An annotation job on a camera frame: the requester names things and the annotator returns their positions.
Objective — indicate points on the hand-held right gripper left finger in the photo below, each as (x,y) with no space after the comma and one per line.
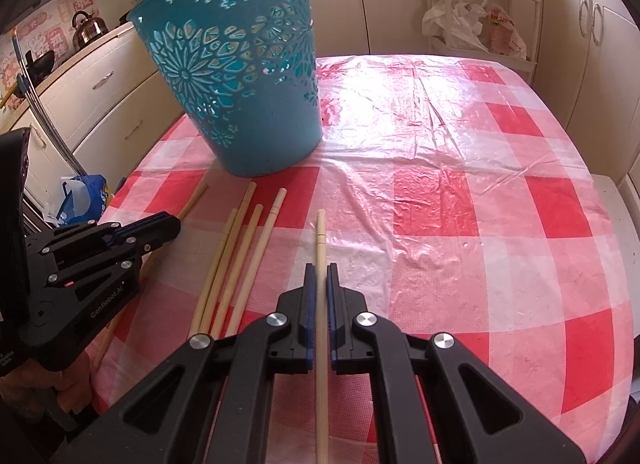
(311,324)

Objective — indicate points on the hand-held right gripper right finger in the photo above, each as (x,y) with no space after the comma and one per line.
(332,324)

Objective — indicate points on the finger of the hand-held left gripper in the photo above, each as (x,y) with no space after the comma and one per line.
(145,226)
(95,299)

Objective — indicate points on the single wooden chopstick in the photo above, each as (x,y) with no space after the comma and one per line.
(321,244)
(192,201)

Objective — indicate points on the bundle of wooden chopsticks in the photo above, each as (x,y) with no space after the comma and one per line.
(235,254)

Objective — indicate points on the teal perforated plastic basket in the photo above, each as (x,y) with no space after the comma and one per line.
(250,119)

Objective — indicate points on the person's left hand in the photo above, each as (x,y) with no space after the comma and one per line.
(70,389)

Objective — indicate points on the blue plastic bag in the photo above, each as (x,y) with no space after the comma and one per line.
(82,196)

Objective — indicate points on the cream base cabinets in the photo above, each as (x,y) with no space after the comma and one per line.
(100,94)

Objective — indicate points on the black wok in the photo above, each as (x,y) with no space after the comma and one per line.
(39,64)

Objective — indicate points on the red checkered plastic tablecloth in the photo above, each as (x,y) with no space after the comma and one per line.
(450,219)

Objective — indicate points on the steel kettle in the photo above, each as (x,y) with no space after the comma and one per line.
(89,31)

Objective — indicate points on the white plastic bag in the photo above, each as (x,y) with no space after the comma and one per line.
(455,19)

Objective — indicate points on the pink plastic bag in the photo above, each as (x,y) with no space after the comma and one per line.
(502,34)

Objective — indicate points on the white trolley cart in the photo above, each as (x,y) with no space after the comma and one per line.
(530,4)

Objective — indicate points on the pink wall stickers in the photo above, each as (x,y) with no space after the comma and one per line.
(45,39)

